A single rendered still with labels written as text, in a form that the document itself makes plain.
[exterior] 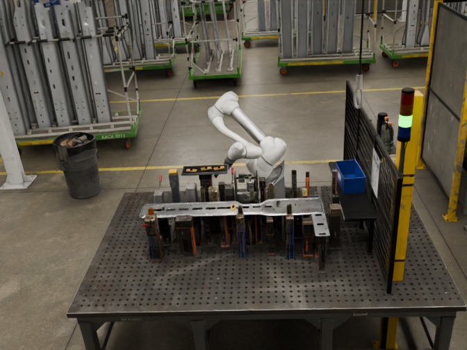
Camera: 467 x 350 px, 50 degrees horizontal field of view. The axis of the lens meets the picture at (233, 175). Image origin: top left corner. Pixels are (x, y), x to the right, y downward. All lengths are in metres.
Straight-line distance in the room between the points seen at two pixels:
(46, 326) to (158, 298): 1.42
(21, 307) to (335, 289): 2.81
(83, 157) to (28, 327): 2.20
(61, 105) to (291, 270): 5.10
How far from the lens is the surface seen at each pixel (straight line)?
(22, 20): 7.77
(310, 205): 3.80
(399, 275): 3.60
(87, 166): 6.19
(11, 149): 6.91
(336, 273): 3.63
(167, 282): 3.63
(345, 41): 10.71
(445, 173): 5.82
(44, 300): 4.95
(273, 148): 4.29
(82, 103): 7.79
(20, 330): 4.73
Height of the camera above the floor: 2.96
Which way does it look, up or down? 27 degrees down
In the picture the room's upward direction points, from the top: 4 degrees counter-clockwise
